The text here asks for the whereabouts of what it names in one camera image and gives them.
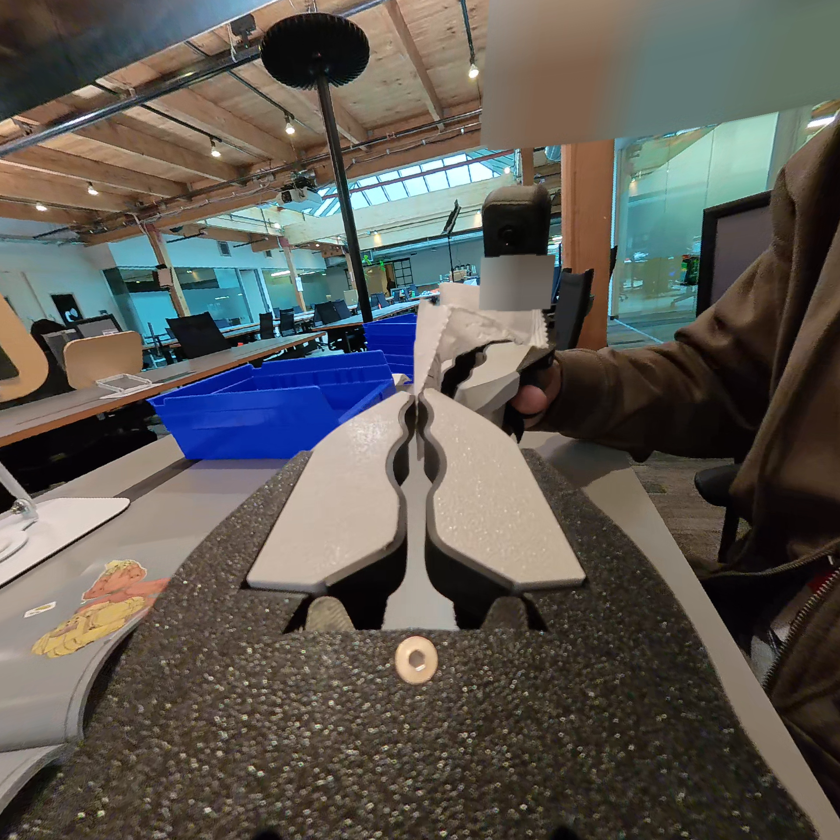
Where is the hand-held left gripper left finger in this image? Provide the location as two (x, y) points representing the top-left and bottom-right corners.
(246, 392), (418, 590)

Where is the black office chair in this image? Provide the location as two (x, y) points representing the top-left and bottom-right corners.
(165, 311), (232, 361)
(550, 268), (596, 352)

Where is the grey desk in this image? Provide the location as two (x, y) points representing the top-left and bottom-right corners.
(0, 430), (840, 840)

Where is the black-framed grey panel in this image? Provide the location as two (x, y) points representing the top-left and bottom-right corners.
(696, 190), (774, 319)

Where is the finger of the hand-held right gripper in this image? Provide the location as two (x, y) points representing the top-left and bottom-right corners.
(441, 343), (491, 400)
(456, 343), (530, 417)

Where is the black chair armrest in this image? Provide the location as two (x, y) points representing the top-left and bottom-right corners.
(694, 462), (749, 564)

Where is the person's brown jacket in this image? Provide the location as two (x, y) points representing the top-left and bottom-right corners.
(696, 121), (840, 802)

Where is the black light stand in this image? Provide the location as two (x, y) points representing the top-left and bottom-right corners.
(441, 200), (463, 309)

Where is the long wooden-edged table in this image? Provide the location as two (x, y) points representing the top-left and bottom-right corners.
(0, 331), (327, 447)

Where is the white desk lamp stand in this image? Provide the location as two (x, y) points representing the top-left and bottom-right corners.
(0, 446), (131, 588)

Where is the clear acrylic stand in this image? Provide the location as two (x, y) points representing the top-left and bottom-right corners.
(96, 373), (153, 399)

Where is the black board with wooden rim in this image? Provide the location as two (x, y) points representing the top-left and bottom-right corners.
(0, 295), (50, 403)

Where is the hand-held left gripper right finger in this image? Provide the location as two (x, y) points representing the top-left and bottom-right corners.
(419, 387), (587, 593)

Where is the open grey instruction booklet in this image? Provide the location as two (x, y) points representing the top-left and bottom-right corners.
(0, 556), (177, 798)

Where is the wooden pillar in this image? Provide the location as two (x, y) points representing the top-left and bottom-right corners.
(561, 139), (616, 352)

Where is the white numeral-print paper bag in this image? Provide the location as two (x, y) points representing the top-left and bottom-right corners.
(412, 282), (552, 398)

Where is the person's right hand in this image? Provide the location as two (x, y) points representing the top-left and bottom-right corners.
(512, 357), (565, 417)

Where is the person's right forearm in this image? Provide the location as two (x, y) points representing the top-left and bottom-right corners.
(535, 249), (788, 463)

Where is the tan wooden chair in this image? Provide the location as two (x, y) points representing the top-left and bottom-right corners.
(63, 330), (145, 391)

